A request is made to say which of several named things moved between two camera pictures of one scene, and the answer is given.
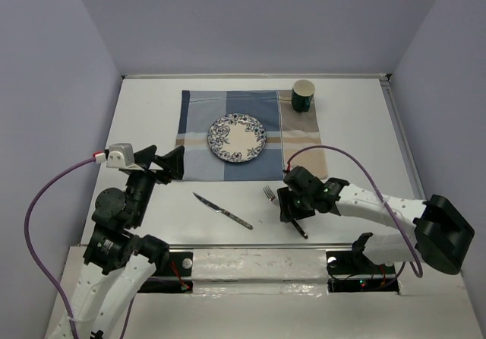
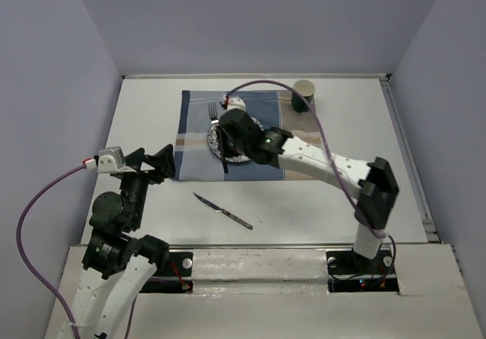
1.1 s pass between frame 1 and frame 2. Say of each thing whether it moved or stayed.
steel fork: moved
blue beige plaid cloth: stayed
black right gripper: moved
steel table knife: stayed
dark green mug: stayed
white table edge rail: stayed
